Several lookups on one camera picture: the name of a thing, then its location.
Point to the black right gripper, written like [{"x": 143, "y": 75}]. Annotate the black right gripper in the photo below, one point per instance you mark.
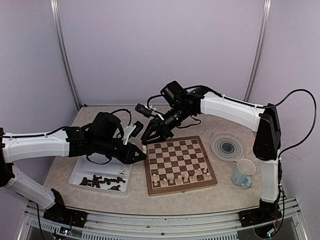
[{"x": 154, "y": 126}]

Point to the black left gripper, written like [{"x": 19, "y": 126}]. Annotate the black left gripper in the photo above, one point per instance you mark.
[{"x": 128, "y": 157}]

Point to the white chess piece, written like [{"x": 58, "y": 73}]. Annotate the white chess piece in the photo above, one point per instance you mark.
[{"x": 144, "y": 149}]

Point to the white plastic divided tray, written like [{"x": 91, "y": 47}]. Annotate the white plastic divided tray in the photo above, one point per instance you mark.
[{"x": 101, "y": 175}]

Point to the white chess bishop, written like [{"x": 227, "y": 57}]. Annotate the white chess bishop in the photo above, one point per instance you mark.
[
  {"x": 155, "y": 179},
  {"x": 171, "y": 180}
]

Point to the white chess queen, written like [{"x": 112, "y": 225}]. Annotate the white chess queen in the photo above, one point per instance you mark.
[{"x": 186, "y": 177}]

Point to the white chess king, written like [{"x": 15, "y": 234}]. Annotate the white chess king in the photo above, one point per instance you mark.
[{"x": 179, "y": 180}]

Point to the white chess corner rook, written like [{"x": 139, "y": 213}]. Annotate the white chess corner rook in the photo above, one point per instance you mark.
[{"x": 207, "y": 176}]

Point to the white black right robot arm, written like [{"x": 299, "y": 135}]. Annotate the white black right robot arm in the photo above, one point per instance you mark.
[{"x": 264, "y": 121}]

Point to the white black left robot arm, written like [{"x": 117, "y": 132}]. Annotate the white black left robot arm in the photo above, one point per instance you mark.
[{"x": 17, "y": 147}]

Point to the light chess pieces pile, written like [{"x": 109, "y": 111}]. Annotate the light chess pieces pile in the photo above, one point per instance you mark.
[{"x": 122, "y": 171}]

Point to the wooden chess board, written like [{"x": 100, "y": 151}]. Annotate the wooden chess board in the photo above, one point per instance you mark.
[{"x": 174, "y": 157}]

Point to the dark chess pieces pile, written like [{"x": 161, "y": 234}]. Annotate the dark chess pieces pile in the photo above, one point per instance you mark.
[{"x": 98, "y": 181}]

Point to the blue spiral ceramic plate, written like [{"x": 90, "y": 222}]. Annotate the blue spiral ceramic plate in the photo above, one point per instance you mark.
[{"x": 227, "y": 147}]

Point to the light blue ceramic mug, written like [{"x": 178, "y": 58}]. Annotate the light blue ceramic mug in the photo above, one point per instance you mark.
[{"x": 242, "y": 174}]

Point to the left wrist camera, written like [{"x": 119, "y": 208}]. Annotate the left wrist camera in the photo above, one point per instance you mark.
[{"x": 132, "y": 130}]

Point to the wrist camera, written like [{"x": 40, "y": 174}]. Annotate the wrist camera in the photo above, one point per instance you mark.
[
  {"x": 149, "y": 111},
  {"x": 132, "y": 130}
]

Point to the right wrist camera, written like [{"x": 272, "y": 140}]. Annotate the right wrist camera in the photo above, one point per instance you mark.
[{"x": 149, "y": 111}]

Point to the rear aluminium frame rail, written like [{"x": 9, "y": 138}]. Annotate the rear aluminium frame rail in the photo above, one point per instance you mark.
[{"x": 112, "y": 105}]

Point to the front aluminium rail base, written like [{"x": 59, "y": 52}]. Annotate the front aluminium rail base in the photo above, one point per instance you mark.
[{"x": 225, "y": 225}]

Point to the left aluminium frame post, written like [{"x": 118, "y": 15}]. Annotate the left aluminium frame post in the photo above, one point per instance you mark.
[{"x": 63, "y": 52}]

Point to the aluminium frame post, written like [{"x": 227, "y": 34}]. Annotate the aluminium frame post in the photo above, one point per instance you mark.
[
  {"x": 63, "y": 52},
  {"x": 259, "y": 49}
]

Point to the right aluminium frame post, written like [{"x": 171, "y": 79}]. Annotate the right aluminium frame post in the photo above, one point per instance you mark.
[{"x": 259, "y": 49}]

